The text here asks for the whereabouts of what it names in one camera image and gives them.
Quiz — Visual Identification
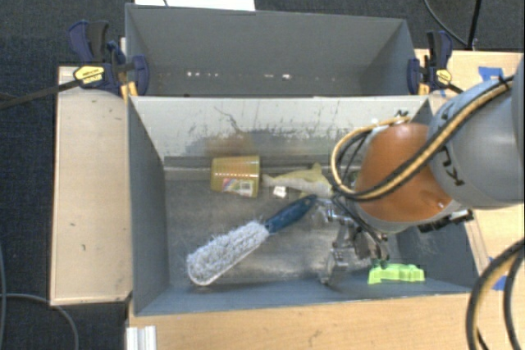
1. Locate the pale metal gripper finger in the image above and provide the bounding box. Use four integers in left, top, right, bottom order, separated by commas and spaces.
318, 252, 339, 286
336, 248, 351, 278

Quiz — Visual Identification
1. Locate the yellow and white toy fish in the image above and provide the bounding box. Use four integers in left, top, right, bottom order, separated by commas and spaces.
261, 161, 336, 200

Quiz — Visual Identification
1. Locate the yellow can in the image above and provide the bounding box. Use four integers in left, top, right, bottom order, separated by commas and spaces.
210, 155, 263, 199

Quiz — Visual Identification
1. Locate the grey metal bin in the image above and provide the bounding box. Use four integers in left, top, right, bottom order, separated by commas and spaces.
124, 2, 480, 318

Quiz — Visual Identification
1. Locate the pale wood board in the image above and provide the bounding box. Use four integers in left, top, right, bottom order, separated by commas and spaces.
49, 66, 134, 307

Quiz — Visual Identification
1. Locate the blue handled white brush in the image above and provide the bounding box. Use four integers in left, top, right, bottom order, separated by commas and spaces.
185, 193, 319, 287

